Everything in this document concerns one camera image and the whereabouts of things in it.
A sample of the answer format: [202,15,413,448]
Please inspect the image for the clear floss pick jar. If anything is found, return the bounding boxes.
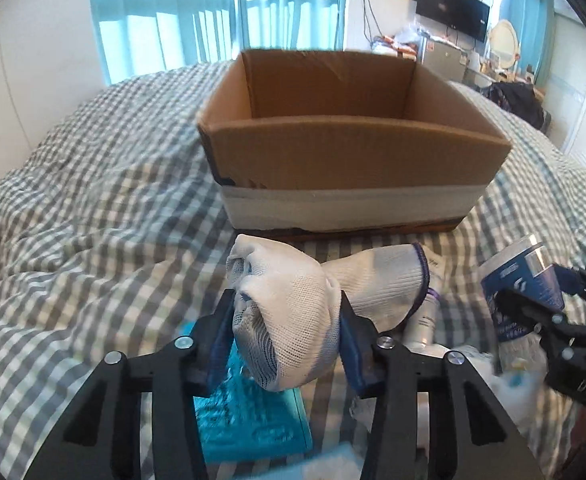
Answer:
[479,234,564,370]

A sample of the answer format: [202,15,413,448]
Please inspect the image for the blue floral tissue pack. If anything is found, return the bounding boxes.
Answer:
[459,346,545,431]

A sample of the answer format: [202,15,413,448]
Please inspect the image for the white lotion tube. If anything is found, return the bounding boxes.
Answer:
[403,247,448,358]

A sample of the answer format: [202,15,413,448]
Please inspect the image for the teal pill blister pack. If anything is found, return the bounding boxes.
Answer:
[194,347,313,464]

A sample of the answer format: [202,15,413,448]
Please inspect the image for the white wardrobe doors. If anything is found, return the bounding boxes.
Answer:
[545,14,586,167]

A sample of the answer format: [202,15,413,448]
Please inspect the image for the black bag on chair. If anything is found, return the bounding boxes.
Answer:
[482,81,545,130]

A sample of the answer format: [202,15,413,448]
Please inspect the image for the oval vanity mirror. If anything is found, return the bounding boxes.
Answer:
[488,20,520,70]

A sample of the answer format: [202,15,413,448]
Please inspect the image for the silver mini fridge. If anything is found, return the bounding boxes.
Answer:
[419,36,468,82]

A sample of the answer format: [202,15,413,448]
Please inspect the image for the teal side curtain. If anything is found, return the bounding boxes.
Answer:
[500,0,555,87]

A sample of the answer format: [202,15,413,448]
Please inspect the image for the brown cardboard box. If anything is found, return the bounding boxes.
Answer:
[197,50,511,238]

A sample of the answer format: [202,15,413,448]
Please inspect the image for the teal window curtain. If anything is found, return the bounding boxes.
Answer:
[90,0,345,84]

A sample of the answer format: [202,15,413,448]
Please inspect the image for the black wall television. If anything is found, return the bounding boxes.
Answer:
[415,0,491,42]

